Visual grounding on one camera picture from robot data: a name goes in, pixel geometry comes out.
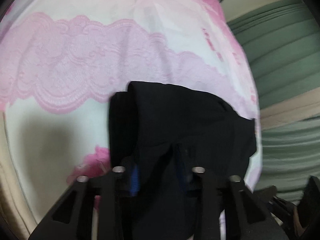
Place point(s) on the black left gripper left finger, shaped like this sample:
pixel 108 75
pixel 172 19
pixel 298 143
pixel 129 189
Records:
pixel 101 201

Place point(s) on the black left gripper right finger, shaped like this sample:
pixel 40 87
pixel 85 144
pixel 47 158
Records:
pixel 221 206

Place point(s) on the black pants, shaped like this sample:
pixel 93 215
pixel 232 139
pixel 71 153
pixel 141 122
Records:
pixel 158 133

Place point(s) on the pink floral bed sheet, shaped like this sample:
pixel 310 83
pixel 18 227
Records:
pixel 61 61

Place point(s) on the green curtain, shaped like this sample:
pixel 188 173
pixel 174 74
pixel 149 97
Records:
pixel 281 41

